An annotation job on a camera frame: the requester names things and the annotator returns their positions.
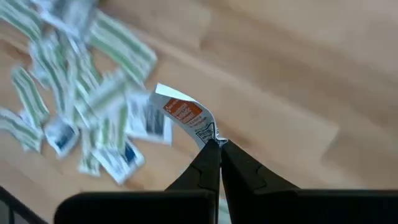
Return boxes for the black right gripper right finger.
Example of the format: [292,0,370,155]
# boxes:
[221,139,300,224]

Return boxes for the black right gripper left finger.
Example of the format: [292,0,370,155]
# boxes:
[165,139,221,224]

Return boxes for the white red-label ointment packet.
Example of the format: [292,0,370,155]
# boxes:
[149,82,229,150]

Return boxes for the green striped adhesive bandage packet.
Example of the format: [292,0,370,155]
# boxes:
[0,0,43,41]
[29,34,78,116]
[77,130,102,177]
[0,107,43,153]
[79,70,128,125]
[88,9,158,86]
[11,65,50,125]
[62,46,103,94]

